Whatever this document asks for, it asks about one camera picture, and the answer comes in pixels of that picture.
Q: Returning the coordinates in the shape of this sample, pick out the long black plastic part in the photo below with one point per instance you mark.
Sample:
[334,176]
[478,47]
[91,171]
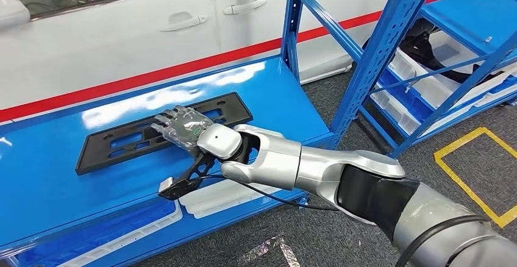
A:
[91,156]

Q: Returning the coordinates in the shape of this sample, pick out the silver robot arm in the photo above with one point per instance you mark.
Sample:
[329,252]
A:
[323,168]

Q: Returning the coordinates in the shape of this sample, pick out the blue metal shelf rack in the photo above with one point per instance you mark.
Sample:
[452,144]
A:
[262,95]

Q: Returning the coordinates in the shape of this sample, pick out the black part in bin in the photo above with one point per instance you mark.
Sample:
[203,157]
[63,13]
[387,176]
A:
[420,43]

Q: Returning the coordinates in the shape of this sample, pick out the silver floor tape outline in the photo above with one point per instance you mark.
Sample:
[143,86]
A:
[288,253]

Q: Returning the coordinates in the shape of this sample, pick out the blue plastic bin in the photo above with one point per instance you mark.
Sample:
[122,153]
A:
[404,95]

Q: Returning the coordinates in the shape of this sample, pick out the white car red stripe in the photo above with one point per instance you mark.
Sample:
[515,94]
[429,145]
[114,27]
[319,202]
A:
[121,55]

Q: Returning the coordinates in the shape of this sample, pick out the large blue plastic crate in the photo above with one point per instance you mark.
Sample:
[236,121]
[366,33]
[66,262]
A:
[80,233]

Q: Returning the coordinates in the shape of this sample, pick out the yellow floor tape square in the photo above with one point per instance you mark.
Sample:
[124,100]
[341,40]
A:
[467,191]

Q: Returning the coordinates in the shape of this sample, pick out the blue wheeled storage rack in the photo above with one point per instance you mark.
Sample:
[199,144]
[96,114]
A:
[476,19]

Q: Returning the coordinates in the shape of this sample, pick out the white car side mirror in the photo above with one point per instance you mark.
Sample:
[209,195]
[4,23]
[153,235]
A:
[12,10]

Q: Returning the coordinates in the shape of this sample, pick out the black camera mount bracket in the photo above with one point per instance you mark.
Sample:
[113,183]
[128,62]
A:
[181,188]

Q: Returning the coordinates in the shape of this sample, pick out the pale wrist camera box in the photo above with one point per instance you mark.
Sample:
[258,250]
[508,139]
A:
[165,185]

